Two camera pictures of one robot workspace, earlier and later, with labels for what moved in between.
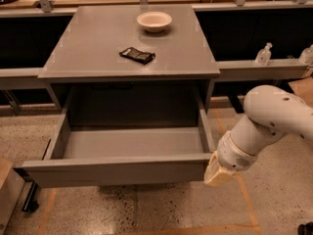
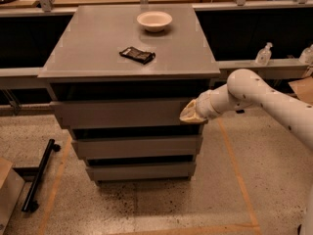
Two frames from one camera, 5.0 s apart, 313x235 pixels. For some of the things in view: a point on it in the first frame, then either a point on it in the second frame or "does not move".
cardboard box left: x=12 y=186 does not move
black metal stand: x=30 y=205 does not move
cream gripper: x=233 y=156 to x=202 y=107
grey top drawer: x=93 y=156 to x=115 y=112
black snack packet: x=137 y=55 does not move
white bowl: x=154 y=22 does not move
